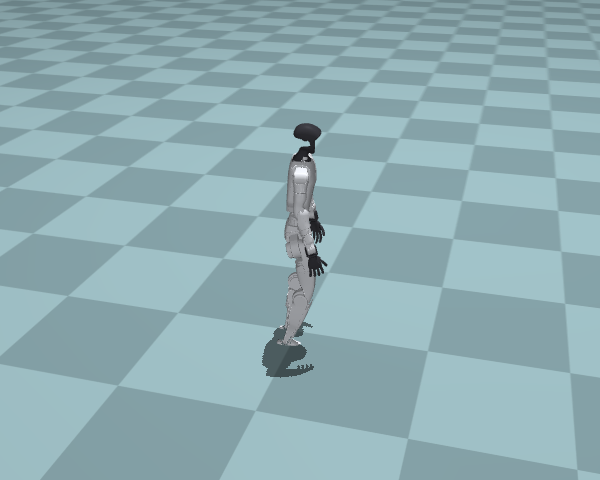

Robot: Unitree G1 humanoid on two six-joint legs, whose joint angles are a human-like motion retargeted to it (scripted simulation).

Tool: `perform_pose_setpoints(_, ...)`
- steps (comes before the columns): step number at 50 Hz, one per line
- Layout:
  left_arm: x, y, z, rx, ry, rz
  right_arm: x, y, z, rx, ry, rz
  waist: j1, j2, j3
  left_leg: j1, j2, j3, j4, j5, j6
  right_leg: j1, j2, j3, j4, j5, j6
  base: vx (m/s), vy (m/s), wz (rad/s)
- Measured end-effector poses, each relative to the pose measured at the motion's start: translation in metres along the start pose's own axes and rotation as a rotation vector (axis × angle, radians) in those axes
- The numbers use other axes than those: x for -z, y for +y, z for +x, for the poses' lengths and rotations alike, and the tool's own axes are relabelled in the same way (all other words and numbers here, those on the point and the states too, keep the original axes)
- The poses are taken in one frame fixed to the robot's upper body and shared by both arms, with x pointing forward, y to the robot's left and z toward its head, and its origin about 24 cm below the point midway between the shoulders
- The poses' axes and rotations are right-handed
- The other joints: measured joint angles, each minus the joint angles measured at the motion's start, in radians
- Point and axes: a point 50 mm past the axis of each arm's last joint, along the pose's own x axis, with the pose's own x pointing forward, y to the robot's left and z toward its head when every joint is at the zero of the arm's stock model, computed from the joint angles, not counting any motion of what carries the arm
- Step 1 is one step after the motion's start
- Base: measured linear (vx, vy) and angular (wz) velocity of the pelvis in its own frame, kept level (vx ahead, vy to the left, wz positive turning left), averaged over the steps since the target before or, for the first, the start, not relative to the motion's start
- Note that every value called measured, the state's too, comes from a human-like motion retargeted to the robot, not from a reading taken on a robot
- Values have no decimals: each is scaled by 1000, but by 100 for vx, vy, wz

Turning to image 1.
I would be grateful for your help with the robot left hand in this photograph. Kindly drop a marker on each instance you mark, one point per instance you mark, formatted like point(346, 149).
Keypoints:
point(316, 227)

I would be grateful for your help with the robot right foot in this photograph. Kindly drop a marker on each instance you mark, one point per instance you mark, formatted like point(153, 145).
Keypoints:
point(293, 342)

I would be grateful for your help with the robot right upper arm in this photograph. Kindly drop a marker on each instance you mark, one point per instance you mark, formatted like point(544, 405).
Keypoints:
point(300, 183)

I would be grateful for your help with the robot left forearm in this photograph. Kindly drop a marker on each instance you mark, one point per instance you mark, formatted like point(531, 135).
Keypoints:
point(312, 208)

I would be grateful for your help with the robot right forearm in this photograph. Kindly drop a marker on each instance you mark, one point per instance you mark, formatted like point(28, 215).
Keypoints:
point(305, 231)

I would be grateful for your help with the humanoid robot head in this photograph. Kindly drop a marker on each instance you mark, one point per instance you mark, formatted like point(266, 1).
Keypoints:
point(306, 132)

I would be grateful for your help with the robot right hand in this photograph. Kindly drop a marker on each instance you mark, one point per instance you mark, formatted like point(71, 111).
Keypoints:
point(314, 262)

